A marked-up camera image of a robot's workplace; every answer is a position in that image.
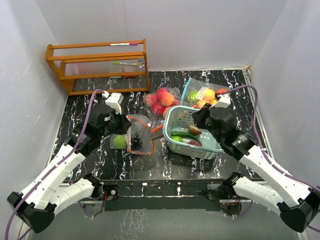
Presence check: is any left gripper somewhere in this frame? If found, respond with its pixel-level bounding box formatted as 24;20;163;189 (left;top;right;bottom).
99;107;132;139

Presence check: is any pink peach toy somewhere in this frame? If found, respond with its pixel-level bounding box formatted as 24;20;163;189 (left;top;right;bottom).
196;99;210;109

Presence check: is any brown kiwi toy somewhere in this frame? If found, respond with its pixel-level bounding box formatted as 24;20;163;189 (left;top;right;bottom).
188;125;202;136

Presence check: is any green custard apple toy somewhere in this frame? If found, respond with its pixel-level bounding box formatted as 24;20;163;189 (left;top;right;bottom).
187;91;199;104

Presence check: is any yellow pear toy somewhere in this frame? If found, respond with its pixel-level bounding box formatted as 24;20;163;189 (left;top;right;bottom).
203;89;216;102

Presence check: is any blue zipper plastic bag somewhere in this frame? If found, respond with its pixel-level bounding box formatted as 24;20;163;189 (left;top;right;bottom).
180;77;230;109

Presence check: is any red grape bunch toy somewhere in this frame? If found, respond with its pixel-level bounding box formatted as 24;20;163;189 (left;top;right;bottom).
188;140;203;147

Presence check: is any green fruit toy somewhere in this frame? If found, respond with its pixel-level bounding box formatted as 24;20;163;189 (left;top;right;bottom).
113;135;127;149
171;136;183;143

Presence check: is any green cucumber toy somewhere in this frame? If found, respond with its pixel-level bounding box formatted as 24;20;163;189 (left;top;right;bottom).
171;131;202;144

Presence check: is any orange pumpkin toy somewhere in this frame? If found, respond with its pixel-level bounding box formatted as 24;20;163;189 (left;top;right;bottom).
216;88;228;96

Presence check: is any orange yellow peach toy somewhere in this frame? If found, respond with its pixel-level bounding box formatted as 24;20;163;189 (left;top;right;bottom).
159;92;175;107

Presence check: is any dark grape bunch toy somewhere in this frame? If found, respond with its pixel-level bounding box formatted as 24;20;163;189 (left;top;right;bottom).
130;134;142;151

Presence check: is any orange zipper bag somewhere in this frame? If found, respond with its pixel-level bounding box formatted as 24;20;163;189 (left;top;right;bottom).
143;87;181;133
109;114;155;155

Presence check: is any red apple toy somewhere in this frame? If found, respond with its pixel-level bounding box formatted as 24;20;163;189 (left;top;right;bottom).
151;102;165;116

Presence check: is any pink red dragonfruit toy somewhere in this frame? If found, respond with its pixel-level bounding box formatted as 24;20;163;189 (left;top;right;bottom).
155;88;169;101

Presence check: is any pink fruit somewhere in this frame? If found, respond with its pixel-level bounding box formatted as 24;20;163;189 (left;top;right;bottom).
144;93;157;107

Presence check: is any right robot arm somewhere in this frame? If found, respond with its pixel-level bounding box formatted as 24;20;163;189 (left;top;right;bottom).
191;103;320;233

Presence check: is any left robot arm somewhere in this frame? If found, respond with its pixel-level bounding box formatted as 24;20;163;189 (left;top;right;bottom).
7;103;131;233

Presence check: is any light blue plastic basket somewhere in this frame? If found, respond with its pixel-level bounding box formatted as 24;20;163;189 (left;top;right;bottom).
162;105;224;160

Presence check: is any green marker pen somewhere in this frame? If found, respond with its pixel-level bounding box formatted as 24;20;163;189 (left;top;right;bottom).
113;61;138;66

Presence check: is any wooden shelf rack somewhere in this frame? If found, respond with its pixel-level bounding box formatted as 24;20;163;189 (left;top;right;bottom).
44;39;150;96

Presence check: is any pink white marker pen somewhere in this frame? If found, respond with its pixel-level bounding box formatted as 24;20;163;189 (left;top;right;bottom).
110;42;138;47

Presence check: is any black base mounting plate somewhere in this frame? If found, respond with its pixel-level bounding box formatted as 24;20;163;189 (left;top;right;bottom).
74;178;253;213

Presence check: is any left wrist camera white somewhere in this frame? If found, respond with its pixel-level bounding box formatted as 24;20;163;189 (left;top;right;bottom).
102;91;124;115

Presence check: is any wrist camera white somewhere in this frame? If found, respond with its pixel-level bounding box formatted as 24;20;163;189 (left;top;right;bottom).
212;94;231;108
102;91;124;115

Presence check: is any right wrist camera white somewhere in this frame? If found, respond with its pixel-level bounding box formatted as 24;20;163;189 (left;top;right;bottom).
212;94;231;108

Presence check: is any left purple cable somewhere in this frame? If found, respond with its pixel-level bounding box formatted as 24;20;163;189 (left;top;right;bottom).
4;89;108;240

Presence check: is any aluminium rail frame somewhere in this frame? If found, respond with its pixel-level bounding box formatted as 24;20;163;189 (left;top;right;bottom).
18;67;308;240

